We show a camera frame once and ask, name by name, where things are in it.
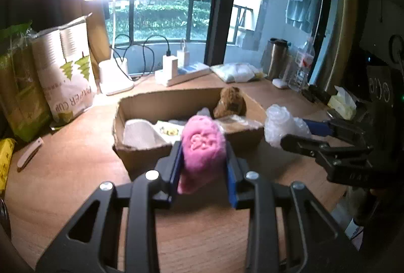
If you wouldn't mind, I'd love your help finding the cardboard box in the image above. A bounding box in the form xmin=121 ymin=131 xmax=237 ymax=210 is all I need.
xmin=112 ymin=87 xmax=267 ymax=180

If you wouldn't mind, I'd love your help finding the clear water bottle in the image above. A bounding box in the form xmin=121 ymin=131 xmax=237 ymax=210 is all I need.
xmin=289 ymin=41 xmax=316 ymax=92

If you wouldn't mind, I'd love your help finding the green pack of paper cups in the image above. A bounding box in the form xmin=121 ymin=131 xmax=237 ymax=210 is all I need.
xmin=0 ymin=20 xmax=53 ymax=142

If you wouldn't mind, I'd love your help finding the white desk lamp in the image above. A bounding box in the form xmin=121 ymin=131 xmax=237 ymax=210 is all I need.
xmin=83 ymin=0 xmax=154 ymax=96

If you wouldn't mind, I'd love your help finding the pink plush toy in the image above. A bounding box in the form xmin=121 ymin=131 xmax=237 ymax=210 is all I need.
xmin=177 ymin=115 xmax=227 ymax=194

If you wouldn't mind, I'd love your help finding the black cable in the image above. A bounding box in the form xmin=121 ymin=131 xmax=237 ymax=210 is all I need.
xmin=110 ymin=35 xmax=172 ymax=81

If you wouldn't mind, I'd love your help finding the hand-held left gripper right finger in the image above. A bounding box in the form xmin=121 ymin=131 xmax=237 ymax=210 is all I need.
xmin=224 ymin=145 xmax=373 ymax=273

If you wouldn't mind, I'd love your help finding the white paper towel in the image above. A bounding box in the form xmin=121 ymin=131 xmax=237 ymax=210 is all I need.
xmin=123 ymin=118 xmax=171 ymax=149

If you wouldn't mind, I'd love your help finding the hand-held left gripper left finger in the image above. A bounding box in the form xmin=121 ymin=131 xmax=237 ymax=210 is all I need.
xmin=36 ymin=140 xmax=187 ymax=273

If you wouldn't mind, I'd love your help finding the folded metal rack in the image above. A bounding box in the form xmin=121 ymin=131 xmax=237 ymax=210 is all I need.
xmin=232 ymin=5 xmax=255 ymax=46

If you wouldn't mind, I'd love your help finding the clear plastic wrapper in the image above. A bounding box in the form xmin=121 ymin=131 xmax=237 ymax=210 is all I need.
xmin=218 ymin=115 xmax=264 ymax=135

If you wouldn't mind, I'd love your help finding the tissue box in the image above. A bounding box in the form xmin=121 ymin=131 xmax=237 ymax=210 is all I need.
xmin=327 ymin=86 xmax=359 ymax=120

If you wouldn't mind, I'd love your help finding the small black device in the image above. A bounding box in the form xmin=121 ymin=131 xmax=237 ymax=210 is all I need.
xmin=301 ymin=84 xmax=332 ymax=106

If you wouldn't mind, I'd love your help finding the yellow printed packet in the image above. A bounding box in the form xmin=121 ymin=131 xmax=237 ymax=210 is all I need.
xmin=156 ymin=121 xmax=185 ymax=138

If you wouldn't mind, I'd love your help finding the steel thermos cup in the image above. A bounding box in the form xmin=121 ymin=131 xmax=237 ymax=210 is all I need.
xmin=261 ymin=38 xmax=289 ymax=81

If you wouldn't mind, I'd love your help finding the white power strip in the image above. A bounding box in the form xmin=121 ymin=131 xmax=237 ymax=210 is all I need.
xmin=155 ymin=62 xmax=211 ymax=87

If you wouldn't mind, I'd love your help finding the large white charger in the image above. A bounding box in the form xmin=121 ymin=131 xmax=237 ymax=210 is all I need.
xmin=162 ymin=55 xmax=179 ymax=79

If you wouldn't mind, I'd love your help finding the white folding knife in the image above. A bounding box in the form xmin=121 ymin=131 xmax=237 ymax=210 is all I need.
xmin=17 ymin=137 xmax=44 ymax=171

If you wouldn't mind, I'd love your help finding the small white charger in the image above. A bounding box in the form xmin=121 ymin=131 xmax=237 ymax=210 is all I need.
xmin=177 ymin=39 xmax=189 ymax=67

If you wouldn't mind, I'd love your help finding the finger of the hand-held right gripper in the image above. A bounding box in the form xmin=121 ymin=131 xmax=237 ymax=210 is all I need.
xmin=280 ymin=133 xmax=373 ymax=168
xmin=301 ymin=109 xmax=374 ymax=142

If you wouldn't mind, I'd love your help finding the white pack of paper cups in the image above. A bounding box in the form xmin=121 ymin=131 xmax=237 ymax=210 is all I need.
xmin=31 ymin=13 xmax=97 ymax=127

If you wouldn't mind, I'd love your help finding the brown fuzzy soft toy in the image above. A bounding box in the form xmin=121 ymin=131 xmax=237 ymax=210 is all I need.
xmin=213 ymin=87 xmax=247 ymax=119

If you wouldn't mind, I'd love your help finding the white plastic bag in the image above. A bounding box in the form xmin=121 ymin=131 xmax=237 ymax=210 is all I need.
xmin=210 ymin=62 xmax=264 ymax=83

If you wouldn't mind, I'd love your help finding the hanging blue towel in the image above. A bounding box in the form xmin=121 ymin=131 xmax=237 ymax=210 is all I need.
xmin=286 ymin=0 xmax=321 ymax=34

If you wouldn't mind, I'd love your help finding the clear bubble wrap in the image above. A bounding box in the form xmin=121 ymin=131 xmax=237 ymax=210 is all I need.
xmin=263 ymin=104 xmax=313 ymax=149

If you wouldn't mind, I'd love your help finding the black balcony railing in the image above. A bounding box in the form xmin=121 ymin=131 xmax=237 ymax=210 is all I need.
xmin=104 ymin=0 xmax=212 ymax=43

